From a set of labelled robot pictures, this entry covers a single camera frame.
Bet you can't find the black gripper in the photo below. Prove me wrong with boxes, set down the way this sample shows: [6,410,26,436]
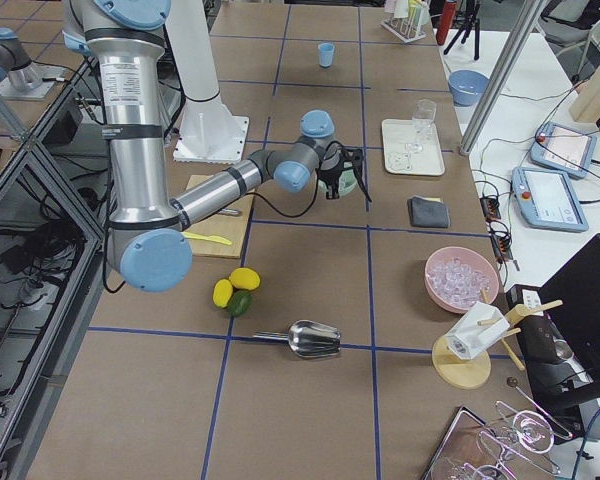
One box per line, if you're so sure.
[318,146,372,203]

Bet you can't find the light green bowl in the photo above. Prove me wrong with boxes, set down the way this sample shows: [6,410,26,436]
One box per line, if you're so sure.
[318,162,357,197]

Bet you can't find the light blue plastic cup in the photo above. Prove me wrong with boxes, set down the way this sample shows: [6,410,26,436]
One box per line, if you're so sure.
[317,42,335,68]

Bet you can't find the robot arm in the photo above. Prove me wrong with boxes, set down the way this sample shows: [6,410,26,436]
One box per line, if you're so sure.
[63,1,364,292]

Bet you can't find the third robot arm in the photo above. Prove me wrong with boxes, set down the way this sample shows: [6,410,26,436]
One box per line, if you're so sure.
[0,27,65,100]

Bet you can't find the pink bowl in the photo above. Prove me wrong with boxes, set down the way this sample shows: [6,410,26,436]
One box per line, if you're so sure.
[424,246,500,313]

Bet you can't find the clear ice cubes in pink bowl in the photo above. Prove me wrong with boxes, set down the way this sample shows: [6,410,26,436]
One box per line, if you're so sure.
[426,258,491,309]

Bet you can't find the blue bowl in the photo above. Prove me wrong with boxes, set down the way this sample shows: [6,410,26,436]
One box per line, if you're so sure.
[448,70,490,107]

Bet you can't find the metal ice scoop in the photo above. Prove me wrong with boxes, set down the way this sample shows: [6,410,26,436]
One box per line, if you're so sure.
[253,320,341,359]

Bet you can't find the white bear tray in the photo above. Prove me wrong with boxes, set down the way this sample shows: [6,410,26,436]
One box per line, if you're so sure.
[381,119,445,176]

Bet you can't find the grey folded cloth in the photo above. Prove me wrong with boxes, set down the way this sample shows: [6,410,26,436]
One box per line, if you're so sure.
[407,196,450,228]

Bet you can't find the clear wine glass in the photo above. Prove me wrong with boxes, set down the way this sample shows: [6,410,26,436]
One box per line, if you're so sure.
[406,99,437,154]

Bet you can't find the wooden cutting board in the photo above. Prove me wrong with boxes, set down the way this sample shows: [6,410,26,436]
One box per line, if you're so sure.
[187,196,253,259]

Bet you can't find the yellow lemon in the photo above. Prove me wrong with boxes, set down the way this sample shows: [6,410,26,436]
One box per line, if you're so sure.
[229,267,261,291]
[212,278,234,308]

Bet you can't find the green lime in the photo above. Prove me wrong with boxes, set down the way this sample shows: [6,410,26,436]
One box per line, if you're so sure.
[226,290,253,317]

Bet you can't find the yellow plastic knife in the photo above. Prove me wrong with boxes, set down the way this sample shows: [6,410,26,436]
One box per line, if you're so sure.
[182,231,233,246]

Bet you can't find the red bottle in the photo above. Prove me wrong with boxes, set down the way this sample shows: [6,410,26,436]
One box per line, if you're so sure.
[436,0,457,46]

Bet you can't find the white paper carton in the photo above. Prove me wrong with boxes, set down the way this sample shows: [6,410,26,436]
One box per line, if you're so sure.
[444,302,509,360]

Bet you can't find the near teach pendant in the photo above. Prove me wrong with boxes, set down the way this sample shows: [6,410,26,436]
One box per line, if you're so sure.
[511,167,589,232]

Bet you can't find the teach pendant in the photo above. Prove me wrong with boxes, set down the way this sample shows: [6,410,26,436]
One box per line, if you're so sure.
[530,122,597,179]
[511,167,589,232]

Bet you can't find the black tripod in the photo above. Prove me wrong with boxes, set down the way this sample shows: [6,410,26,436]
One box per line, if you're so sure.
[443,0,481,60]

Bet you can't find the far teach pendant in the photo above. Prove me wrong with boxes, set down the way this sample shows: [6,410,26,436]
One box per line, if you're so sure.
[530,122,597,179]

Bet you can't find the wooden mug stand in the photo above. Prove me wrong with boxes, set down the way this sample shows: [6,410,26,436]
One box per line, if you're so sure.
[432,300,563,390]

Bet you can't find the black monitor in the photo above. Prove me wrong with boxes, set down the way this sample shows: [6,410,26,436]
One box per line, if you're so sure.
[520,233,600,413]

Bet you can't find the clear glasses on tray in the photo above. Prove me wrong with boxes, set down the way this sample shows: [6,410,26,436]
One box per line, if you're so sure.
[421,400,573,479]

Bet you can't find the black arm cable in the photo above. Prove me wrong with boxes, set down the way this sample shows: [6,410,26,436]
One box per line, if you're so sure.
[252,141,346,218]

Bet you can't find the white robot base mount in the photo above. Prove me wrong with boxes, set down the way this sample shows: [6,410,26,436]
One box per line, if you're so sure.
[166,0,249,164]

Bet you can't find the white wire rack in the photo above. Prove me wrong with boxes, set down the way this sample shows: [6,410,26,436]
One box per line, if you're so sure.
[381,0,430,43]

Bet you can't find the aluminium frame post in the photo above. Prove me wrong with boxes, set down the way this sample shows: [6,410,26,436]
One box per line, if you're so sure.
[459,0,547,156]

